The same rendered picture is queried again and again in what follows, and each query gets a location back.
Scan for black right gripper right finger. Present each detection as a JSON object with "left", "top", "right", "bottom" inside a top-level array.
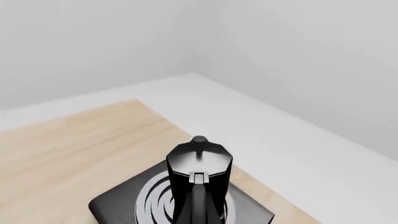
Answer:
[{"left": 205, "top": 189, "right": 225, "bottom": 224}]

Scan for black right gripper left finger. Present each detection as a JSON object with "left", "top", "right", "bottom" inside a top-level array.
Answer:
[{"left": 175, "top": 189, "right": 195, "bottom": 224}]

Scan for black and silver moka pot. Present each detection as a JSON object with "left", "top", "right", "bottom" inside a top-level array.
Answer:
[{"left": 165, "top": 135, "right": 234, "bottom": 224}]

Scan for flat black stove plate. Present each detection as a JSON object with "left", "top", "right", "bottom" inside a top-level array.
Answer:
[{"left": 88, "top": 161, "right": 276, "bottom": 224}]

